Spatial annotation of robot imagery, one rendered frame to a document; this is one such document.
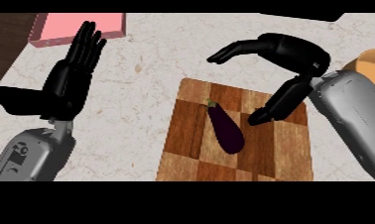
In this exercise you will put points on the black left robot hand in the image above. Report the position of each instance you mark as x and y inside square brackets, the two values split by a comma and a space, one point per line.
[68, 82]

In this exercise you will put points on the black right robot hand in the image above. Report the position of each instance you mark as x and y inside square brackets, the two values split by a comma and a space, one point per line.
[292, 53]

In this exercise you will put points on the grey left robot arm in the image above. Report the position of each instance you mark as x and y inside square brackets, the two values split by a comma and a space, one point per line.
[37, 155]

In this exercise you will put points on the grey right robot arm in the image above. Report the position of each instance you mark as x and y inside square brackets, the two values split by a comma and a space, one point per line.
[348, 115]

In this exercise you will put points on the orange round pot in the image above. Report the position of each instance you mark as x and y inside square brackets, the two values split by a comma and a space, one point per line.
[363, 64]

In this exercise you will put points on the purple eggplant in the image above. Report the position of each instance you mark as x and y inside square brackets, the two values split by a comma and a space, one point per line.
[224, 129]

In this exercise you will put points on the checkered wooden cutting board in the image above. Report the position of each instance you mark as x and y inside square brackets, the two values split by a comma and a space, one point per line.
[233, 135]

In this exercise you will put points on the black appliance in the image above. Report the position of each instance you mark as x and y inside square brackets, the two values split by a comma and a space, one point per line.
[303, 16]

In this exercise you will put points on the pink rectangular block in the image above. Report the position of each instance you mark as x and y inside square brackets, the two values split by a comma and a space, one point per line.
[80, 28]

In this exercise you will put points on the dark brown wooden cabinet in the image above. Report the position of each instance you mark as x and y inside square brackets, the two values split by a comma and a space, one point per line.
[13, 39]

